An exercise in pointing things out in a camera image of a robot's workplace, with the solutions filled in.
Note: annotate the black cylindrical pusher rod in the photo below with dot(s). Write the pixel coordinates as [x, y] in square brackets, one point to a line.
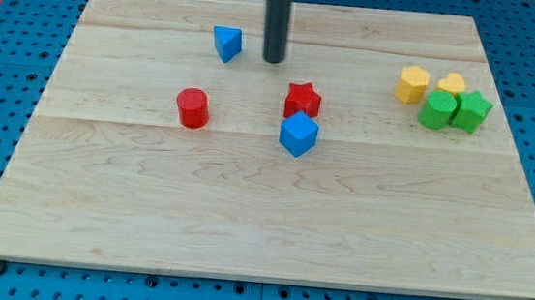
[276, 25]

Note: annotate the blue triangle block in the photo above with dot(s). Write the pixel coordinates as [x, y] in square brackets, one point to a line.
[228, 42]

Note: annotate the light wooden board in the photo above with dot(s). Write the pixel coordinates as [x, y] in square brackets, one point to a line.
[106, 177]

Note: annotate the red star block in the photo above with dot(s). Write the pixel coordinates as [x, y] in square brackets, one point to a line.
[301, 97]

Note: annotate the blue cube block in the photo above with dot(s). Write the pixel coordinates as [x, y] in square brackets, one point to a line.
[298, 134]

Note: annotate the red cylinder block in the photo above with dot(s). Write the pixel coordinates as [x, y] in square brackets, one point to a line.
[193, 109]

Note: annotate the yellow pentagon block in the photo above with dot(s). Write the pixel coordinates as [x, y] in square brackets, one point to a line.
[412, 84]

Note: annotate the yellow heart block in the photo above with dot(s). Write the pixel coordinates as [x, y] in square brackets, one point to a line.
[453, 83]

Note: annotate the green cylinder block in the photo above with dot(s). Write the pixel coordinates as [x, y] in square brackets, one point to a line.
[437, 110]

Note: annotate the green star block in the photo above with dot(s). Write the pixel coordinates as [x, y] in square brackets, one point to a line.
[472, 109]

